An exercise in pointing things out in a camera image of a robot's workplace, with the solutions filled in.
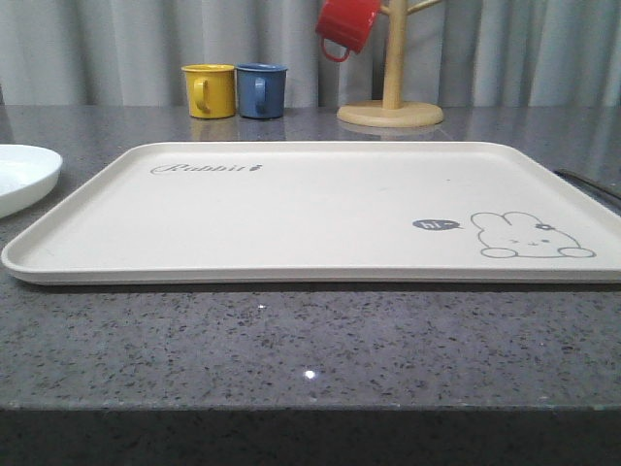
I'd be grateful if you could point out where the white round plate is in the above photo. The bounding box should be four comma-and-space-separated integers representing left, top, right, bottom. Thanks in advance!
0, 144, 63, 217

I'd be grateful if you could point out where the silver metal fork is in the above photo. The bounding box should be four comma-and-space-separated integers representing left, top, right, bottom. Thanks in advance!
553, 169, 620, 210

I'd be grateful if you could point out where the cream rabbit serving tray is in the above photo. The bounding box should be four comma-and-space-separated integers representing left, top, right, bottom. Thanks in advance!
2, 142, 620, 284

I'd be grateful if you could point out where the wooden mug tree stand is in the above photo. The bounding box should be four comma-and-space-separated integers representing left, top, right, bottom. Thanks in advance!
337, 1, 443, 128

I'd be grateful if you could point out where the blue mug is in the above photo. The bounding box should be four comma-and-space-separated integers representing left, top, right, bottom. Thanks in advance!
236, 63, 287, 119

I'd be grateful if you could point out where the yellow mug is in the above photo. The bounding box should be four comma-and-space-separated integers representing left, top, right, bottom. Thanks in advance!
181, 64, 236, 119

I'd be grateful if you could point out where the red mug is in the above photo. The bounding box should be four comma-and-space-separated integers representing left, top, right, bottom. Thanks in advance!
315, 0, 382, 63

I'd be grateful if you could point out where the grey curtain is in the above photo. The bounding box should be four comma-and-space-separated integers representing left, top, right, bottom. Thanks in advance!
1, 1, 620, 107

